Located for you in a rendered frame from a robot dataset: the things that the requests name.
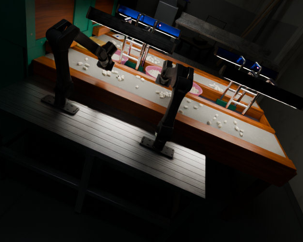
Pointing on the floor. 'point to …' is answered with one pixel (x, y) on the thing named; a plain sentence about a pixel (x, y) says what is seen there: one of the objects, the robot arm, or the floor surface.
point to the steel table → (248, 47)
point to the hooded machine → (166, 11)
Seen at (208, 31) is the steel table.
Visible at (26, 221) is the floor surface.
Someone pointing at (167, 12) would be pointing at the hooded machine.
